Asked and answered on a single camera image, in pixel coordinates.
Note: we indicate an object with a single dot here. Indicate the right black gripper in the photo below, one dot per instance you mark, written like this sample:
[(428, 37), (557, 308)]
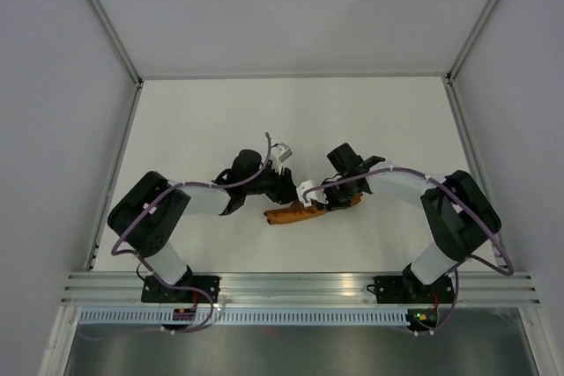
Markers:
[(332, 204)]

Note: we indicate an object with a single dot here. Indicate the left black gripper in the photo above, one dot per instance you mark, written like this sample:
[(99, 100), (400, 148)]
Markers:
[(285, 189)]

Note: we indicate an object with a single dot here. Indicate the orange-brown cloth napkin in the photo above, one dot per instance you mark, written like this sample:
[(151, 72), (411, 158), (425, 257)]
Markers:
[(297, 212)]

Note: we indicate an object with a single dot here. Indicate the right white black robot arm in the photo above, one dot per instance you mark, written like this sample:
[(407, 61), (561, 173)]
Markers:
[(459, 216)]

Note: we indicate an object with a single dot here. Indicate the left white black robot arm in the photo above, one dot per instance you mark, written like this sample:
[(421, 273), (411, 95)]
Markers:
[(147, 216)]

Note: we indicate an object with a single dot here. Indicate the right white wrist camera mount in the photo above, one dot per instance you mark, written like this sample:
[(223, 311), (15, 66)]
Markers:
[(309, 193)]

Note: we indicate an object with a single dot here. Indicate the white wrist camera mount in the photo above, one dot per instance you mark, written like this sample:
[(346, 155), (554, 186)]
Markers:
[(279, 154), (309, 193)]

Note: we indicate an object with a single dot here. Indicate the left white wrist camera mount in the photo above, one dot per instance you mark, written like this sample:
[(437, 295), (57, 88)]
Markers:
[(279, 154)]

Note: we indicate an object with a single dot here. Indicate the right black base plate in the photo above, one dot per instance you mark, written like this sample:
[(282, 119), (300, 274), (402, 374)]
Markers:
[(398, 290)]

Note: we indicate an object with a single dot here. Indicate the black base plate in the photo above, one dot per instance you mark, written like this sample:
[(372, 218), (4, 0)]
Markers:
[(398, 290), (202, 290)]

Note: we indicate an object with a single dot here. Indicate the aluminium mounting rail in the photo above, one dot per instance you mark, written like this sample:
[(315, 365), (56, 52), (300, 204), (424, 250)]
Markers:
[(311, 290)]

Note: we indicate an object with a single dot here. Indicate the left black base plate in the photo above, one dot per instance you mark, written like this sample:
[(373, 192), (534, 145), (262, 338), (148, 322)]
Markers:
[(202, 290)]

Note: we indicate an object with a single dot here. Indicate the white slotted cable duct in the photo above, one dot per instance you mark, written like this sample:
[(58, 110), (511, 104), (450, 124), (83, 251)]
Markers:
[(394, 317)]

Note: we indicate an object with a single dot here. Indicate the right aluminium frame post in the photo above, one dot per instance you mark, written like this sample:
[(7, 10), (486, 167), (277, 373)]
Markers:
[(478, 27)]

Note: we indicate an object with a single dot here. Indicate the aluminium frame post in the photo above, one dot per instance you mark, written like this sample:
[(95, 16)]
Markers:
[(115, 41), (478, 27)]

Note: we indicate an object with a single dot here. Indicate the left aluminium frame post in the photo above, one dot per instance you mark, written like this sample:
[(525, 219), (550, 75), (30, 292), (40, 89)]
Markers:
[(115, 41)]

